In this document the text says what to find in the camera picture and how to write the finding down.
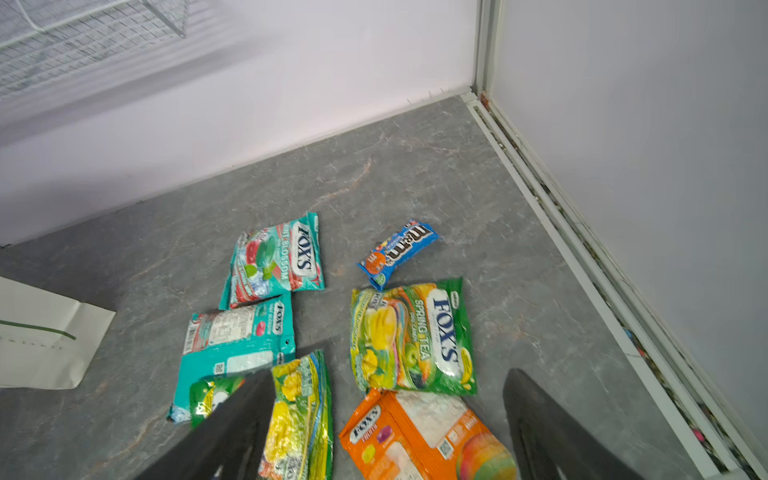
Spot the teal fox's candy bag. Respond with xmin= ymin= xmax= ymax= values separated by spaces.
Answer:
xmin=168 ymin=293 xmax=296 ymax=423
xmin=219 ymin=212 xmax=325 ymax=310

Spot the long white wire basket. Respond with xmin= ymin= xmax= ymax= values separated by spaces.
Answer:
xmin=1 ymin=0 xmax=190 ymax=99

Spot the blue M&M's packet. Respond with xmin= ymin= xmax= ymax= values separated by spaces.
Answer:
xmin=358 ymin=220 xmax=439 ymax=292

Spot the teal Fox's candy bag front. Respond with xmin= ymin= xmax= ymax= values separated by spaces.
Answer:
xmin=219 ymin=212 xmax=325 ymax=310

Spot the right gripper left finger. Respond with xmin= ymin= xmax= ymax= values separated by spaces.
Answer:
xmin=138 ymin=369 xmax=276 ymax=479

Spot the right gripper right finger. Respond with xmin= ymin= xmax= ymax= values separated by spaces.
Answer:
xmin=503 ymin=368 xmax=641 ymax=479

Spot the green Fox's spring tea bag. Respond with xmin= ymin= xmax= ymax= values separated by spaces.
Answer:
xmin=350 ymin=278 xmax=478 ymax=396

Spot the teal Fox's candy bag back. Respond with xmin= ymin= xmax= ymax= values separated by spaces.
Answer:
xmin=168 ymin=293 xmax=296 ymax=423

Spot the white floral paper bag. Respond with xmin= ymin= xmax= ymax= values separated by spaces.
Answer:
xmin=1 ymin=278 xmax=116 ymax=390

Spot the green Fox's candy bag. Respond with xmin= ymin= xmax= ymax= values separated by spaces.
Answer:
xmin=172 ymin=350 xmax=333 ymax=479

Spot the orange Fox's fruits bag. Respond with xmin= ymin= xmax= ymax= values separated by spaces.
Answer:
xmin=339 ymin=389 xmax=518 ymax=479

